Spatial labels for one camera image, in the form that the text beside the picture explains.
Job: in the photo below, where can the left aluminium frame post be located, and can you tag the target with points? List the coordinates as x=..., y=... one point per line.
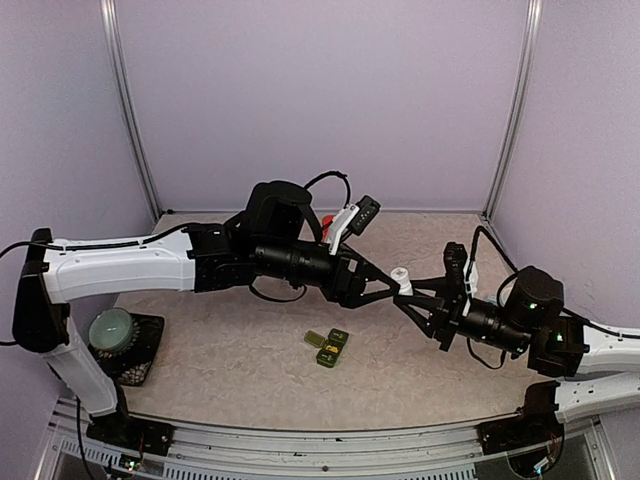
x=108, y=10

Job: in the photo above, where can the red cylindrical can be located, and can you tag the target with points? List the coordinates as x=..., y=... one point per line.
x=326, y=222

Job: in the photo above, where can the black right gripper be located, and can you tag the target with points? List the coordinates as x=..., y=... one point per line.
x=427, y=304

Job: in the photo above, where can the small white bottle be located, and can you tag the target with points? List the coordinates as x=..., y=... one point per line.
x=402, y=277

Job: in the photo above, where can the aluminium frame post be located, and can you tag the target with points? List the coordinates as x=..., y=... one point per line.
x=517, y=106
x=108, y=10

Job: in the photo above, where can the front aluminium rail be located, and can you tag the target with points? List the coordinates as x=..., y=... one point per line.
x=199, y=451

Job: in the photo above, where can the right aluminium frame post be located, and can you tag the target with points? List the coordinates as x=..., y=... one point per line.
x=517, y=106

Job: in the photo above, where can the green ceramic bowl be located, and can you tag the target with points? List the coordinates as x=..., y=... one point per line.
x=112, y=330

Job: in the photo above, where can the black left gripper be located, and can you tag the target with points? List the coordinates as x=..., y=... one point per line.
x=350, y=295

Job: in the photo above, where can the green pill organizer box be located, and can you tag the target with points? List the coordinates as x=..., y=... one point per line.
x=329, y=348

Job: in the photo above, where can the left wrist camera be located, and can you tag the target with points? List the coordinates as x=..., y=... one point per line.
x=351, y=220

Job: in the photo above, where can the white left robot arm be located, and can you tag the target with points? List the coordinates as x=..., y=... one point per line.
x=276, y=235

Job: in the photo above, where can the black square tray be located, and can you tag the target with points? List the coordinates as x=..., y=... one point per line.
x=131, y=365

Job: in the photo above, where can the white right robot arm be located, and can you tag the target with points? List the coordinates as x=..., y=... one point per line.
x=591, y=368

